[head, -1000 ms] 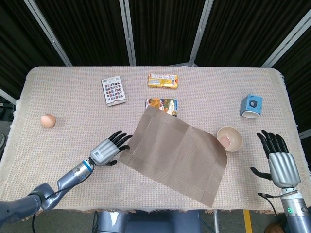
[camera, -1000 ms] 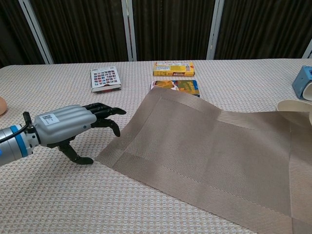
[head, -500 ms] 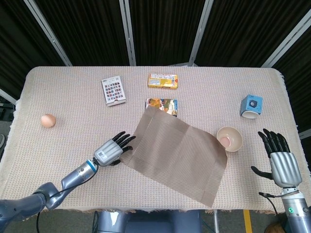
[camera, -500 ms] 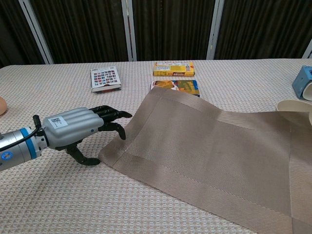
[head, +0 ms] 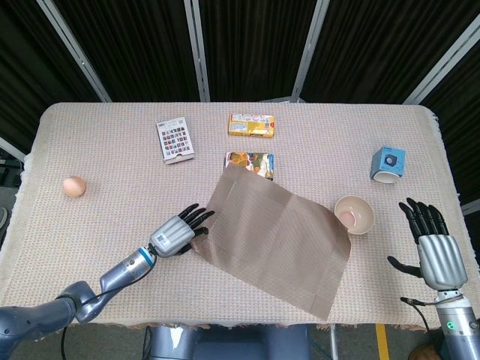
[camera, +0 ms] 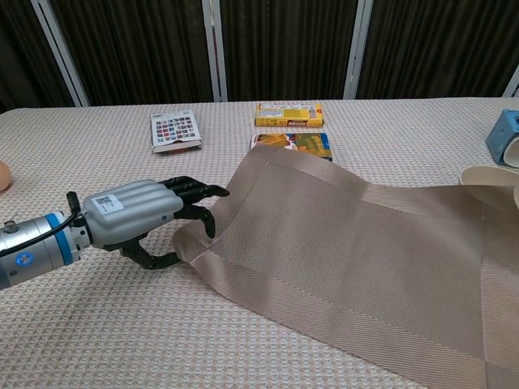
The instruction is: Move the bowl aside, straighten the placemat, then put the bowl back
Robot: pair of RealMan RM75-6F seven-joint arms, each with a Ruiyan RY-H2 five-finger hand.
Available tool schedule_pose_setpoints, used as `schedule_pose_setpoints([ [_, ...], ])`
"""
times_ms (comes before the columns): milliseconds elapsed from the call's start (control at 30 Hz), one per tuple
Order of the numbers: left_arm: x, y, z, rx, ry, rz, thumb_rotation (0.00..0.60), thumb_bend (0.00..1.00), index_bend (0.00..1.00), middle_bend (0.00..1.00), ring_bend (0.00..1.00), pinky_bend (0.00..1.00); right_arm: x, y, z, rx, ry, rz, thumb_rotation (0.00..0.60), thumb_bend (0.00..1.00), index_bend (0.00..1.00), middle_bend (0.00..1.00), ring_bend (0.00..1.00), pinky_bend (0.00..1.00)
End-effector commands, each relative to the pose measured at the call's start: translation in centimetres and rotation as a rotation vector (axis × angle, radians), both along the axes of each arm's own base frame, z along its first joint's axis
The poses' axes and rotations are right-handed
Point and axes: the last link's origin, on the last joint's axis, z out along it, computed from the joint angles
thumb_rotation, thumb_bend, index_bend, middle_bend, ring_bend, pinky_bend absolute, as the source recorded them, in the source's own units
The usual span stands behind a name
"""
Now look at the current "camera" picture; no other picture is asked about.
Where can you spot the brown woven placemat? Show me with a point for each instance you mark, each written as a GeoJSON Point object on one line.
{"type": "Point", "coordinates": [344, 251]}

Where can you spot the beige bowl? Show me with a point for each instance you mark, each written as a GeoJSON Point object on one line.
{"type": "Point", "coordinates": [486, 175]}

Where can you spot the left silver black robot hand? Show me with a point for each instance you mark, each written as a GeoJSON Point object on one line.
{"type": "Point", "coordinates": [125, 206]}

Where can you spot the yellow snack box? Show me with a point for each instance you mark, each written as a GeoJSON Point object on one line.
{"type": "Point", "coordinates": [288, 115]}

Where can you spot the black pleated curtain panel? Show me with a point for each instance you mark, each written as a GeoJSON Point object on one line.
{"type": "Point", "coordinates": [24, 52]}
{"type": "Point", "coordinates": [438, 44]}
{"type": "Point", "coordinates": [288, 48]}
{"type": "Point", "coordinates": [138, 48]}

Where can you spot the brown egg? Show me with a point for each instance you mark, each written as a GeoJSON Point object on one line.
{"type": "Point", "coordinates": [4, 177]}

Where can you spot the orange blue snack box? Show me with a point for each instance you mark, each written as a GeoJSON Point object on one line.
{"type": "Point", "coordinates": [308, 144]}

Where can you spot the beige woven tablecloth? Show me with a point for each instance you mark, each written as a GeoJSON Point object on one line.
{"type": "Point", "coordinates": [101, 324]}

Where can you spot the white cup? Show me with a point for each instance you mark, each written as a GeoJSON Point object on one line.
{"type": "Point", "coordinates": [513, 154]}

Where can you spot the blue cardboard box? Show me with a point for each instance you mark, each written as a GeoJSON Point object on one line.
{"type": "Point", "coordinates": [500, 131]}

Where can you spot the silver partition frame post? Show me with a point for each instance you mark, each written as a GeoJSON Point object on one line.
{"type": "Point", "coordinates": [215, 50]}
{"type": "Point", "coordinates": [513, 85]}
{"type": "Point", "coordinates": [357, 48]}
{"type": "Point", "coordinates": [61, 52]}

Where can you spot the white picture card box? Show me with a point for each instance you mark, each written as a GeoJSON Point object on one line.
{"type": "Point", "coordinates": [175, 129]}

